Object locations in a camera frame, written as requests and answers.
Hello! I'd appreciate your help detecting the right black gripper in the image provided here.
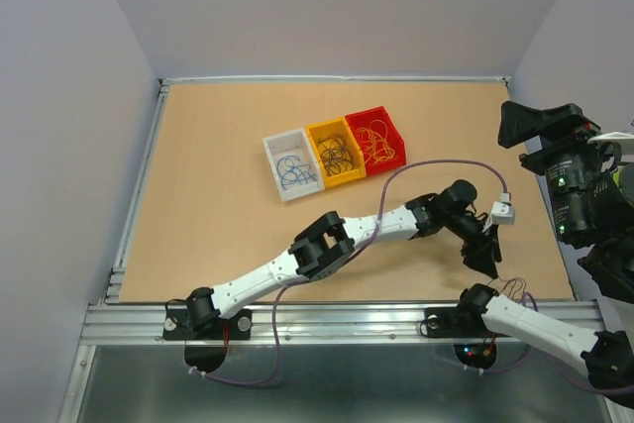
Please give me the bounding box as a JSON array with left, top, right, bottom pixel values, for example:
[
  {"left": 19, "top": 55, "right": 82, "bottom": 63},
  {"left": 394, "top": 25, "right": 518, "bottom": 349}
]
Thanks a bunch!
[{"left": 495, "top": 96, "right": 627, "bottom": 240}]

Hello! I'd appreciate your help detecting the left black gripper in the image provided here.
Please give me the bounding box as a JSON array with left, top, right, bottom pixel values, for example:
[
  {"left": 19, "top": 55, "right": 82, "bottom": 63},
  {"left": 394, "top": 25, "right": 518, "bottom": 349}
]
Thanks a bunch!
[{"left": 441, "top": 211, "right": 501, "bottom": 278}]

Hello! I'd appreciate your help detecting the red plastic bin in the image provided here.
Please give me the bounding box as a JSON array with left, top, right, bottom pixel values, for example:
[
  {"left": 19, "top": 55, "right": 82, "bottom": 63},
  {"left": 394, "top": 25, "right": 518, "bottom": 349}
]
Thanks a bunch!
[{"left": 345, "top": 106, "right": 407, "bottom": 176}]

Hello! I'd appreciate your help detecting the yellow wire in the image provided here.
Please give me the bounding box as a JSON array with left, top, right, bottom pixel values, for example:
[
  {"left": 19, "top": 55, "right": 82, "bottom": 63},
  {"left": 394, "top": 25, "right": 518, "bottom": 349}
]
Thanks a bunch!
[{"left": 357, "top": 118, "right": 401, "bottom": 166}]

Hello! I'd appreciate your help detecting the yellow plastic bin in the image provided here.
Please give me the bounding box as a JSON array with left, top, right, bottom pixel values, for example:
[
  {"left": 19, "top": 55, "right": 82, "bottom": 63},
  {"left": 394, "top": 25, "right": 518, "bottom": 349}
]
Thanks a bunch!
[{"left": 305, "top": 117, "right": 367, "bottom": 189}]

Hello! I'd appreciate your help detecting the white plastic bin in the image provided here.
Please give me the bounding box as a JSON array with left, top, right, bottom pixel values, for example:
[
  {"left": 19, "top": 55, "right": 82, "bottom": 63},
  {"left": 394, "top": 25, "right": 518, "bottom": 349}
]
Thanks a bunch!
[{"left": 263, "top": 128, "right": 325, "bottom": 202}]

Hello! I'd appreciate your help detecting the blue wire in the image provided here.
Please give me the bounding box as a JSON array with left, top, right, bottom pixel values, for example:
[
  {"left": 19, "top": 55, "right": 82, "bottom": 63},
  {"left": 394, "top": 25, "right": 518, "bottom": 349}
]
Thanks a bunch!
[{"left": 275, "top": 154, "right": 318, "bottom": 185}]

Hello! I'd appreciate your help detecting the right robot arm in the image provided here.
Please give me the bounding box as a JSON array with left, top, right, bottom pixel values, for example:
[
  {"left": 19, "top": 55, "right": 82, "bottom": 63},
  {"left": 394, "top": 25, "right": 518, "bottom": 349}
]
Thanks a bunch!
[{"left": 456, "top": 101, "right": 633, "bottom": 408}]

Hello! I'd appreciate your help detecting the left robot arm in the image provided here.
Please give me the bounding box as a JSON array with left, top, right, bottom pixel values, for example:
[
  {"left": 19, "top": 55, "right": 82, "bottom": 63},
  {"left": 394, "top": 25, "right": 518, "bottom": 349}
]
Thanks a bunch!
[{"left": 185, "top": 179, "right": 501, "bottom": 338}]

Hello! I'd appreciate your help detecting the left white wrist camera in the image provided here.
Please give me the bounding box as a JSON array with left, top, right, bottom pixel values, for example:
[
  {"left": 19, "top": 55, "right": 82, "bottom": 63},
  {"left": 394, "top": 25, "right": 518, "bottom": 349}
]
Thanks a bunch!
[{"left": 484, "top": 201, "right": 515, "bottom": 229}]

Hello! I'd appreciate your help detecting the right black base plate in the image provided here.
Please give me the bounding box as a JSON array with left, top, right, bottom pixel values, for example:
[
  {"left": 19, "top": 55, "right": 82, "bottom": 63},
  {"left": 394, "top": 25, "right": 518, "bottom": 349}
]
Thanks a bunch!
[{"left": 417, "top": 306, "right": 494, "bottom": 340}]

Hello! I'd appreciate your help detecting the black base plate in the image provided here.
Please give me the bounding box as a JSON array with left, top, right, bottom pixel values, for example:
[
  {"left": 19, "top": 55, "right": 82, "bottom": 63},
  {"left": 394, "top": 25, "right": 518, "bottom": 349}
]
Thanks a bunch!
[
  {"left": 161, "top": 308, "right": 253, "bottom": 341},
  {"left": 417, "top": 306, "right": 494, "bottom": 340}
]

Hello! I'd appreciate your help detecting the aluminium front rail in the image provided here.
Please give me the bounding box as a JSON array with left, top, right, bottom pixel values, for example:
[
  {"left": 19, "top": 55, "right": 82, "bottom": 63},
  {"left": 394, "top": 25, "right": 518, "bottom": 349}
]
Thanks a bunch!
[{"left": 79, "top": 300, "right": 604, "bottom": 347}]

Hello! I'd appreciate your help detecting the aluminium rail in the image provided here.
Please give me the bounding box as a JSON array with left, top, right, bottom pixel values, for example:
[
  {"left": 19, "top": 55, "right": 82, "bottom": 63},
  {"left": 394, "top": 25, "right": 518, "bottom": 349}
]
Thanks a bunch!
[
  {"left": 79, "top": 300, "right": 604, "bottom": 347},
  {"left": 100, "top": 80, "right": 169, "bottom": 305},
  {"left": 158, "top": 74, "right": 511, "bottom": 86}
]

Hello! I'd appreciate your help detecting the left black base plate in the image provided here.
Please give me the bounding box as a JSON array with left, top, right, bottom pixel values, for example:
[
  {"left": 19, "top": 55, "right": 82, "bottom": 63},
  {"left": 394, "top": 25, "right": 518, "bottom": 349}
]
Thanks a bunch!
[{"left": 161, "top": 308, "right": 253, "bottom": 341}]

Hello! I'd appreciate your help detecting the aluminium back rail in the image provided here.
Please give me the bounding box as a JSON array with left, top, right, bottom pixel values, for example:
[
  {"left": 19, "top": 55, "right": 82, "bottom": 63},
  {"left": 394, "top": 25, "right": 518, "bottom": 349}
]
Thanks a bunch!
[{"left": 158, "top": 74, "right": 511, "bottom": 86}]

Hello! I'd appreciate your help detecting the aluminium left side rail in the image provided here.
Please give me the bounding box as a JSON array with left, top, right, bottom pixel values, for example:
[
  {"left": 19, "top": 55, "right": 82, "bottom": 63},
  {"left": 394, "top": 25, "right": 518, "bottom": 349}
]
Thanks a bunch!
[{"left": 100, "top": 80, "right": 169, "bottom": 305}]

